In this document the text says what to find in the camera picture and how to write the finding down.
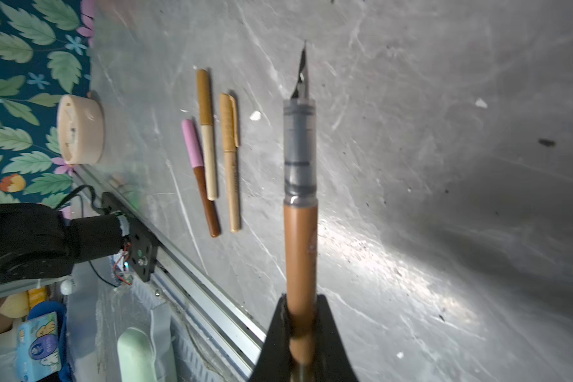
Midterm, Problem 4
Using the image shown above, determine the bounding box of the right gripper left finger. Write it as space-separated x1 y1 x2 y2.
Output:
248 294 291 382

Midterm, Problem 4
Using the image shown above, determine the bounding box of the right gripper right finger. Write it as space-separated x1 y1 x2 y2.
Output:
315 294 358 382

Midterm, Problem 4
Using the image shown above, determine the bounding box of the brown fountain pen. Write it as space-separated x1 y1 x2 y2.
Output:
283 49 318 381

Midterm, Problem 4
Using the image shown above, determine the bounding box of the beige pen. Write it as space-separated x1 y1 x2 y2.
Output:
220 93 241 232

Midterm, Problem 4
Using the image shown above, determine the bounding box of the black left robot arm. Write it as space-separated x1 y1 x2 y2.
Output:
0 203 131 284

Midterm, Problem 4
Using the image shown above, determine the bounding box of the pink cap brown pen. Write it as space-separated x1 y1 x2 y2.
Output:
181 119 221 238

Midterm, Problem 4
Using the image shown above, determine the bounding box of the gold brown pen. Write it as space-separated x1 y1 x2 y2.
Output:
197 69 218 202

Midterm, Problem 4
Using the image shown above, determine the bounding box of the mint green object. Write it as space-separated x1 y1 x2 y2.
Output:
117 327 157 382

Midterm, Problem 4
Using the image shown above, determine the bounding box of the blue tissue pack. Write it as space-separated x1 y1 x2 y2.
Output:
16 312 62 382

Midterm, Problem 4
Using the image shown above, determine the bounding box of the round beige clock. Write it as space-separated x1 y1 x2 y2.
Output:
57 95 105 166

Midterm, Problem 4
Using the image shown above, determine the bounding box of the aluminium front rail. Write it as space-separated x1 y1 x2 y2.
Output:
76 166 265 381

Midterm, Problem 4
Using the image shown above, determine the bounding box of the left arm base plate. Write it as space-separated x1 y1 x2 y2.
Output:
101 192 160 285

